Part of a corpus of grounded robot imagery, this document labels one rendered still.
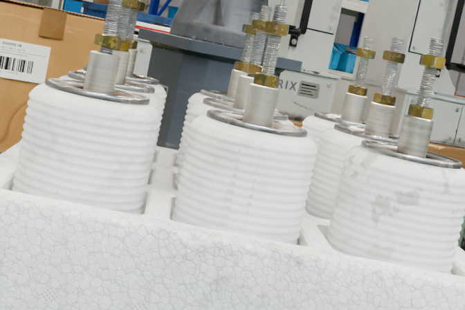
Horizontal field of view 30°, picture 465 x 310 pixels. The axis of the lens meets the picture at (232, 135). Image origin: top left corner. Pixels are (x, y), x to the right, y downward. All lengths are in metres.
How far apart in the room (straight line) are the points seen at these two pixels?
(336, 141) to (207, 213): 0.18
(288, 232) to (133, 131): 0.13
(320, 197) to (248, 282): 0.19
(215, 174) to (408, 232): 0.14
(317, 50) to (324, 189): 2.44
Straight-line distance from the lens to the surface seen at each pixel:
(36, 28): 1.77
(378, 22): 3.58
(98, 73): 0.63
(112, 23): 0.63
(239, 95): 0.75
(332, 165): 0.74
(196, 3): 1.25
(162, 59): 1.27
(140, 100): 0.62
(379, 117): 0.76
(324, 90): 3.14
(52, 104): 0.60
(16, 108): 1.78
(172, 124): 1.22
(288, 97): 3.05
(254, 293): 0.58
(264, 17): 0.75
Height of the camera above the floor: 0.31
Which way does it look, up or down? 6 degrees down
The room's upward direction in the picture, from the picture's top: 12 degrees clockwise
